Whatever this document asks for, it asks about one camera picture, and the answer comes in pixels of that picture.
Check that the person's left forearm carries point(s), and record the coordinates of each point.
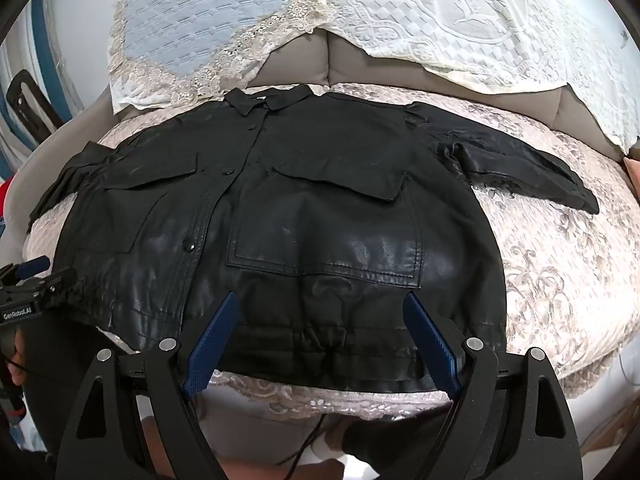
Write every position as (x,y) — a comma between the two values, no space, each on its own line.
(45,400)

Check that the blue white striped curtain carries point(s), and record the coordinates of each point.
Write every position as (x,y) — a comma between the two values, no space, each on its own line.
(35,35)

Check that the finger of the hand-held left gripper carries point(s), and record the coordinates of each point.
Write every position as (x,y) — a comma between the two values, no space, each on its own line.
(35,263)
(60,282)

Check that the red cloth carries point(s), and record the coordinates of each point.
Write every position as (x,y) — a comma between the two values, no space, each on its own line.
(5,200)

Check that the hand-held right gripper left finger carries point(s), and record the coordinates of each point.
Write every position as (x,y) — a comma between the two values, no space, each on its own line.
(210,345)

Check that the white embossed lace sofa throw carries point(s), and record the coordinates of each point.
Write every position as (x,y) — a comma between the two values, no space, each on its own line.
(475,20)

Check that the black leather jacket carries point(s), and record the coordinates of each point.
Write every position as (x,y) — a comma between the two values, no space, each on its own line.
(300,185)

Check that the black folding frame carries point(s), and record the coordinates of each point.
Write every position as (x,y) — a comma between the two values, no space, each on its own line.
(30,100)

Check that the grey sofa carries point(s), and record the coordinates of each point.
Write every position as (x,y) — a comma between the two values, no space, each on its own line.
(310,60)

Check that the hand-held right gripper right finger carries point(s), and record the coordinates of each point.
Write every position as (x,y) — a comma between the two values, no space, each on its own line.
(432,345)

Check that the person's left hand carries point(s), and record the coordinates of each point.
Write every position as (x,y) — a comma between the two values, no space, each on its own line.
(19,352)

